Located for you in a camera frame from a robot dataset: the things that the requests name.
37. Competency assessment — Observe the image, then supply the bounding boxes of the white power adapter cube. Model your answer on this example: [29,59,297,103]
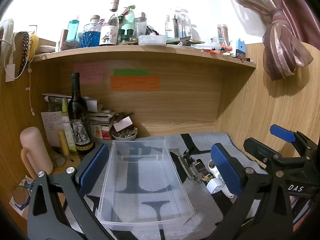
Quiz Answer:
[206,178,225,194]

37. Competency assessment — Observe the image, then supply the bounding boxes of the clear plastic storage bin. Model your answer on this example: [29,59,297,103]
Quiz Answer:
[97,140,195,231]

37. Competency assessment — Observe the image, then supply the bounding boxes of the white handheld device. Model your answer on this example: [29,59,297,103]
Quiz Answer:
[206,160,234,199]

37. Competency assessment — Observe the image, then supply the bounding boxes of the cartoon sticker card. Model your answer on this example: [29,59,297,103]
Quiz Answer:
[9,176,34,220]

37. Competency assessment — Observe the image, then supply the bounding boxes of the black and gold lighter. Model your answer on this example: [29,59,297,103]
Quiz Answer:
[194,159,213,181]

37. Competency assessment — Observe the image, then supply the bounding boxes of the eyeglasses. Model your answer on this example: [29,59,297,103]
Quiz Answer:
[51,155,74,167]

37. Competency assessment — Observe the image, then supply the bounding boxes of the pink thermos cup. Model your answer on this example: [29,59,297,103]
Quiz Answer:
[20,127,53,179]

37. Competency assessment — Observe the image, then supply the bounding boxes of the yellow lip balm tube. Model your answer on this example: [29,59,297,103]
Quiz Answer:
[57,129,70,158]

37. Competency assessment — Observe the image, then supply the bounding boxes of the green label spray bottle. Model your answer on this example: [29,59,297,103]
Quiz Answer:
[61,98,76,153]

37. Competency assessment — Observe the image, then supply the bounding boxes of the handwritten white note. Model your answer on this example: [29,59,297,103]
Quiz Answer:
[41,111,63,147]

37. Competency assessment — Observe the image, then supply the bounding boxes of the blue black stamp box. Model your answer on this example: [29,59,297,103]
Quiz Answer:
[235,39,246,57]

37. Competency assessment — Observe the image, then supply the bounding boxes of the grey mat with black letters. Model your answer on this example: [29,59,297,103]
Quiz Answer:
[62,132,268,240]

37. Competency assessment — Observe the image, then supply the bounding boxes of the dark wine bottle elephant label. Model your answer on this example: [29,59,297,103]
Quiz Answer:
[67,73,95,158]

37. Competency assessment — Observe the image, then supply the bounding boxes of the stack of books and papers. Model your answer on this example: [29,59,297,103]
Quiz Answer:
[42,93,136,140]

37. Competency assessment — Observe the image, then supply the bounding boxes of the white bowl of beads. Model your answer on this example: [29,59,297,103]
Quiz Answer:
[112,127,138,140]

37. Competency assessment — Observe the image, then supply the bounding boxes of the silver tumbler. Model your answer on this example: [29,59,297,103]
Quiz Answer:
[217,24,229,46]

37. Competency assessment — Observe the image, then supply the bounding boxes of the pink curtain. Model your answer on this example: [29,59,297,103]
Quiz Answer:
[235,0,319,80]

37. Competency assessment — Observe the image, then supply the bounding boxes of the white card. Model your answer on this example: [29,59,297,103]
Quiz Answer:
[113,116,133,132]

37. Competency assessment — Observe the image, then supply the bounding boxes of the wooden shelf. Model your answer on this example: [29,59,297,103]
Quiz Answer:
[34,45,256,69]

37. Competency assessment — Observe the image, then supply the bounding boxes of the clear plastic box on shelf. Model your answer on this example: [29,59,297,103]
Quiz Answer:
[138,35,167,46]

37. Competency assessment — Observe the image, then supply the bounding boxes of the pink sticky note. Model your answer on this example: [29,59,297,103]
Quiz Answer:
[73,63,104,84]

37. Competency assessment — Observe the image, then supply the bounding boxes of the green sticky note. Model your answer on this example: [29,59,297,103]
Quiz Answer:
[113,68,149,76]

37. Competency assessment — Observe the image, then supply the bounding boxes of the green pump bottle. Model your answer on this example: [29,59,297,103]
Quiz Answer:
[121,5,135,35]

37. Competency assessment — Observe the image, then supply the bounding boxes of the white label liquor bottle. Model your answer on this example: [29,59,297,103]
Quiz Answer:
[99,15,119,46]

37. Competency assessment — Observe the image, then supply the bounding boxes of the blue liquid glass bottle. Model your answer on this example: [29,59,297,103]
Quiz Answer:
[80,15,101,48]

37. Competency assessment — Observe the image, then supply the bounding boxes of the teal bottle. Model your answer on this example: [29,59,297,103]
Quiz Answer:
[66,20,79,42]

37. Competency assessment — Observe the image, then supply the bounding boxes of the silver metal cylinder keychain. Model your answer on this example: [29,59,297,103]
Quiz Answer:
[178,156,195,180]

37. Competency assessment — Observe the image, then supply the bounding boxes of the white charging cable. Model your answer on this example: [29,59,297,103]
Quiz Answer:
[0,18,34,83]

